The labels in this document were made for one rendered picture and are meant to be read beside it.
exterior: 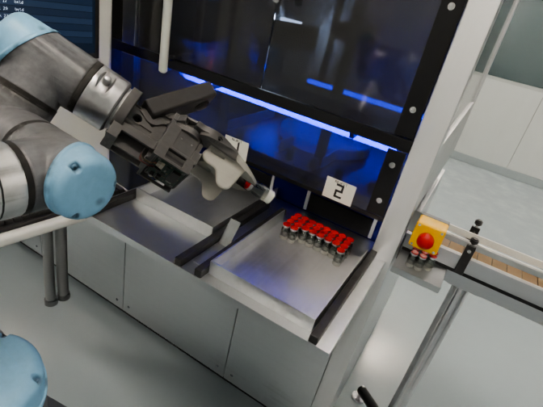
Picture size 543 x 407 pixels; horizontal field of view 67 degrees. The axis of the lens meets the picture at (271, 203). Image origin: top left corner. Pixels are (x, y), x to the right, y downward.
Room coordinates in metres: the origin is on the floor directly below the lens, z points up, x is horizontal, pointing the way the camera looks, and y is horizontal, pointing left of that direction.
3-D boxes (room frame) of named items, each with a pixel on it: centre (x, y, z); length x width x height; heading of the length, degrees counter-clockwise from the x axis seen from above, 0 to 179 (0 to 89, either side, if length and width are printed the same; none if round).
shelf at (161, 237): (0.93, 0.05, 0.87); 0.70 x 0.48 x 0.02; 66
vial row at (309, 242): (0.93, -0.13, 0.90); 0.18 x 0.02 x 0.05; 66
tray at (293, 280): (0.83, -0.09, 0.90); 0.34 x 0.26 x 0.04; 155
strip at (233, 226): (0.81, 0.10, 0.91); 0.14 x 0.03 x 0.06; 156
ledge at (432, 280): (0.97, -0.44, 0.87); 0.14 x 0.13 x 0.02; 156
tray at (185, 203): (1.07, 0.18, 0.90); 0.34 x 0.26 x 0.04; 156
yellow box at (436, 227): (0.94, -0.41, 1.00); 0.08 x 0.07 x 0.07; 156
